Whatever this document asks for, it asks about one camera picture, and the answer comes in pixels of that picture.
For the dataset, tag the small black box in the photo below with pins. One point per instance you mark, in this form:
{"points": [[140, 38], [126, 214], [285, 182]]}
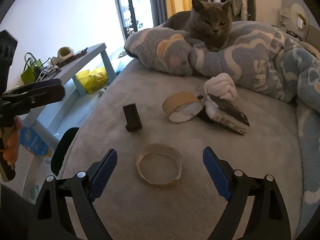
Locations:
{"points": [[132, 118]]}

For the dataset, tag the grey cat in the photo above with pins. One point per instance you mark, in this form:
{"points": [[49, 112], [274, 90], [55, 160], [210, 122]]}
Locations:
{"points": [[209, 22]]}

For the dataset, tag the black wire stand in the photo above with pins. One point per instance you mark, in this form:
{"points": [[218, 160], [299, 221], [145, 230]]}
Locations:
{"points": [[48, 68]]}

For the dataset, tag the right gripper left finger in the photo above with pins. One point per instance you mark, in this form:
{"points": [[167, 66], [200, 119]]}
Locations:
{"points": [[51, 219]]}

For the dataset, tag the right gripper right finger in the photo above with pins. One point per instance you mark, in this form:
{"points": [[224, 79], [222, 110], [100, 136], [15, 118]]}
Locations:
{"points": [[268, 218]]}

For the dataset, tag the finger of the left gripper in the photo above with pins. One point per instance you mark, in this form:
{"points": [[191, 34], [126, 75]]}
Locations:
{"points": [[51, 88], [23, 104]]}

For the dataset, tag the light blue bench table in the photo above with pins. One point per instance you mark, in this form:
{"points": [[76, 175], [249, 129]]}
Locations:
{"points": [[52, 121]]}

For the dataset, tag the yellow plastic bag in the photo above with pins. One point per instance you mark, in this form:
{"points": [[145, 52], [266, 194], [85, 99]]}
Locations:
{"points": [[93, 80]]}

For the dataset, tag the round vanity mirror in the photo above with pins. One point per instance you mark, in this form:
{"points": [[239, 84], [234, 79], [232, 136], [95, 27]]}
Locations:
{"points": [[298, 16]]}

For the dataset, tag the person's left hand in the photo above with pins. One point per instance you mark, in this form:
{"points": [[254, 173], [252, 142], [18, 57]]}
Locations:
{"points": [[10, 154]]}

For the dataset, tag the brown tape roll core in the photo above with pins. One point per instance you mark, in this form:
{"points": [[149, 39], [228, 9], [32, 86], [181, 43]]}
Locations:
{"points": [[181, 107]]}

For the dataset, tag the white balled sock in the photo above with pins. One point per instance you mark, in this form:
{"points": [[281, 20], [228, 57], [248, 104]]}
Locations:
{"points": [[221, 86]]}

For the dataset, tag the blue printed box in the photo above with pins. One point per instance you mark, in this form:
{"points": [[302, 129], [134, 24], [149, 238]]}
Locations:
{"points": [[32, 142]]}

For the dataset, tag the pale green slipper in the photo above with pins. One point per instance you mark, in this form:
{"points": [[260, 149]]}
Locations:
{"points": [[65, 53]]}

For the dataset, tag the teal cloth on floor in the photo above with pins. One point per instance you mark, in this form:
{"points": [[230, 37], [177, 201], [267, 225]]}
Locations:
{"points": [[120, 67]]}

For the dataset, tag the green handled bag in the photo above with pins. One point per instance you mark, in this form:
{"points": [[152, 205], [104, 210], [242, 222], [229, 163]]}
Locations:
{"points": [[32, 69]]}

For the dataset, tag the grey curtain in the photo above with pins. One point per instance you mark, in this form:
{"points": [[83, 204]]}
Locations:
{"points": [[159, 11]]}

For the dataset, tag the brown wooden sticks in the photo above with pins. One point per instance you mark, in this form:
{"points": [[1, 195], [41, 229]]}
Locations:
{"points": [[72, 58]]}

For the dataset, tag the blue white fleece blanket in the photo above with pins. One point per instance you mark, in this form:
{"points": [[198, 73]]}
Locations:
{"points": [[258, 57]]}

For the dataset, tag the small toy on floor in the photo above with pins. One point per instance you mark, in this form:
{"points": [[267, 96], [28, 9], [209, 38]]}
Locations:
{"points": [[102, 91]]}

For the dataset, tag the grey bed mattress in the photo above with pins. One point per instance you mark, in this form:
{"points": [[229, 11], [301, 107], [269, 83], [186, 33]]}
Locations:
{"points": [[189, 208]]}

